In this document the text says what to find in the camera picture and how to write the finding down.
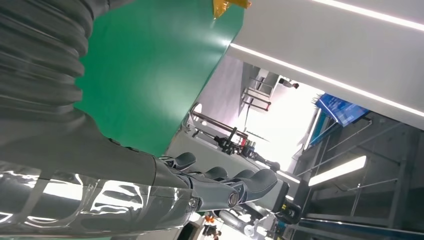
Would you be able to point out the person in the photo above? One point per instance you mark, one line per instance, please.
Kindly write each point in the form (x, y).
(287, 83)

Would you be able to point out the long bright light panel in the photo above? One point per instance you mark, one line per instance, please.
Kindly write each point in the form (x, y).
(338, 170)

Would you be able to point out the blue sign board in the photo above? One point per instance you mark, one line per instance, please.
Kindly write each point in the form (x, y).
(341, 109)

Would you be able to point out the grey metal frame structure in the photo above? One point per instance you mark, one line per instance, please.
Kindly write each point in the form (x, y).
(381, 198)

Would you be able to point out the yellow film-wrapped cardboard box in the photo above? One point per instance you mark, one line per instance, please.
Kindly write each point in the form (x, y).
(228, 5)

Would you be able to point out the white wall light strip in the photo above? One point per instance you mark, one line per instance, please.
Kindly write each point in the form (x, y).
(331, 81)
(371, 14)

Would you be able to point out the metal rack frame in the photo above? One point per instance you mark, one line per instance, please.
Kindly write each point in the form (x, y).
(256, 97)

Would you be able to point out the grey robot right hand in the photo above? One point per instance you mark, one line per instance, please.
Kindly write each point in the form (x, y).
(99, 185)

